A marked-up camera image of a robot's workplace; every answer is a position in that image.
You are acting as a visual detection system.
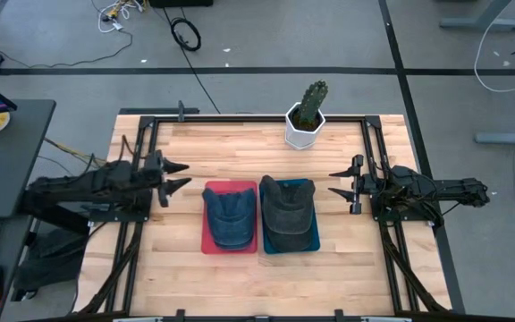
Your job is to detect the black box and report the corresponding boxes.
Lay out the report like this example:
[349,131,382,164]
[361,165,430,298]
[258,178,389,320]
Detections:
[148,0,215,9]

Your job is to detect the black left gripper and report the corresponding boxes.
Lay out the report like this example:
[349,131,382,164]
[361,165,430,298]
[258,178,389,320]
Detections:
[143,150,193,208]

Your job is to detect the black fabric bundle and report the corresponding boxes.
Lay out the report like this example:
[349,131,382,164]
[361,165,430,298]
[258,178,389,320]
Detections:
[13,227,89,301]

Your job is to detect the white hexagonal plant pot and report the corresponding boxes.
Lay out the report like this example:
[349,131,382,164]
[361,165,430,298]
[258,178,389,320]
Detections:
[284,101,327,151]

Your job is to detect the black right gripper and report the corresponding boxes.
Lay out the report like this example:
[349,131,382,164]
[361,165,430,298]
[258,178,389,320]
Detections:
[327,154,377,216]

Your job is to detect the dark grey washed baseball cap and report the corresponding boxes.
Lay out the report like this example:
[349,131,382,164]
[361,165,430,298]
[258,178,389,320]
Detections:
[264,214,316,254]
[259,174,317,236]

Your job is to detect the black side desk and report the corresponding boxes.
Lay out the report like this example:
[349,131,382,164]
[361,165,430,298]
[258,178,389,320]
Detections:
[0,98,57,220]

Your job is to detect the grey flat desk foot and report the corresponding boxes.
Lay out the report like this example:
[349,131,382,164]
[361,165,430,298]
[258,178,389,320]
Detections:
[474,121,515,147]

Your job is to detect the yellow robot cables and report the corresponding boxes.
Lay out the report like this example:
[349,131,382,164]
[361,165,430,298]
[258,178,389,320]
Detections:
[44,137,106,166]

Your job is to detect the white and yellow cable bundle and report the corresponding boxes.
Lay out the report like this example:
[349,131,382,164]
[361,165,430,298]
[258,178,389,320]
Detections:
[91,0,147,33]

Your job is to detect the thin black floor cable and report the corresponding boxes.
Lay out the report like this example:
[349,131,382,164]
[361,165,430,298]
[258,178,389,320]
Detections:
[0,20,134,72]

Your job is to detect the teal plastic tray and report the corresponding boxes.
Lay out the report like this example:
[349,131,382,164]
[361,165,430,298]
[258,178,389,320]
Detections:
[258,178,322,256]

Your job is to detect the white floor cable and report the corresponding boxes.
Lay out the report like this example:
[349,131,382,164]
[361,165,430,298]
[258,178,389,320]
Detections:
[474,0,515,94]

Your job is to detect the black aluminium table frame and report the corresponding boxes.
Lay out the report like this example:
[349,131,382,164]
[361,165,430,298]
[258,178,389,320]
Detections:
[76,114,453,322]

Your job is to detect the grey T-shaped desk foot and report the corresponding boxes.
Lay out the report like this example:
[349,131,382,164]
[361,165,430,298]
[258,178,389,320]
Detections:
[439,0,515,33]

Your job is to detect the green cactus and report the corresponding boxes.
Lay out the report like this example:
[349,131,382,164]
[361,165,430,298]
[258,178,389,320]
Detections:
[300,80,329,125]

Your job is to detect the black coiled cable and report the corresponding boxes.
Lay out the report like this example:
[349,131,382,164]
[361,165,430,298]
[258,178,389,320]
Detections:
[163,6,222,114]

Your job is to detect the pink red plastic tray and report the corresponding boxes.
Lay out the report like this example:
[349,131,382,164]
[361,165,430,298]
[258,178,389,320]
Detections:
[200,180,258,256]

